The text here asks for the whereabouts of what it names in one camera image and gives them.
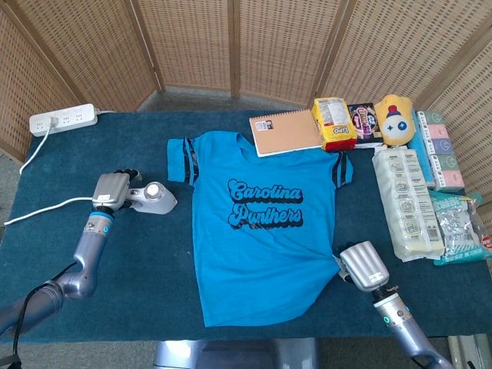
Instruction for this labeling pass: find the yellow plush toy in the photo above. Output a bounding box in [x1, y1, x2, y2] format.
[374, 94, 417, 148]

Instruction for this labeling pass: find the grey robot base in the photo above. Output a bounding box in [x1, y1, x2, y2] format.
[152, 337, 320, 369]

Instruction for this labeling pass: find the dark teal table cover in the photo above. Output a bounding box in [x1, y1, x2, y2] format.
[0, 110, 492, 344]

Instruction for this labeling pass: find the white handheld steam iron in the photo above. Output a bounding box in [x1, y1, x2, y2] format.
[122, 181, 178, 215]

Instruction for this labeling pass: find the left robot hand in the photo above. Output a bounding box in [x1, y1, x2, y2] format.
[91, 168, 144, 211]

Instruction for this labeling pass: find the white cable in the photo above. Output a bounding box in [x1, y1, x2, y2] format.
[3, 116, 95, 227]

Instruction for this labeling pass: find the white power strip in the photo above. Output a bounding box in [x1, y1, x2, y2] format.
[29, 103, 99, 138]

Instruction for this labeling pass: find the black snack packet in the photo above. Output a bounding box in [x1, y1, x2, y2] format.
[347, 101, 384, 146]

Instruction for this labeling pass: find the blue Carolina Panthers t-shirt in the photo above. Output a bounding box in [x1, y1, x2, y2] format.
[166, 130, 354, 328]

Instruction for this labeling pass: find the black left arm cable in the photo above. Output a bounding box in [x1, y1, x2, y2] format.
[12, 261, 78, 369]

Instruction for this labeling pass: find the wicker folding screen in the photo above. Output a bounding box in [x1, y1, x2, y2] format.
[0, 0, 492, 201]

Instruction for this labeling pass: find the teal silver candy bag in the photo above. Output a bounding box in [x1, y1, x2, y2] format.
[428, 190, 492, 266]

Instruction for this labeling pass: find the brown spiral notebook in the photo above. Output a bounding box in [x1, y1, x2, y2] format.
[248, 108, 324, 158]

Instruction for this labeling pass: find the yellow Lipo snack bag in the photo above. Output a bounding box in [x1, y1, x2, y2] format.
[310, 97, 357, 152]

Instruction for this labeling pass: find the long white tissue pack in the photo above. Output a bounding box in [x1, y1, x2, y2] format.
[371, 148, 447, 264]

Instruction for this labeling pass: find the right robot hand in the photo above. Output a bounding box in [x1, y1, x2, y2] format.
[334, 241, 391, 290]

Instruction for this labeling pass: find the pastel tissue box pack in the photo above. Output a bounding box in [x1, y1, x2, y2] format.
[407, 110, 466, 193]

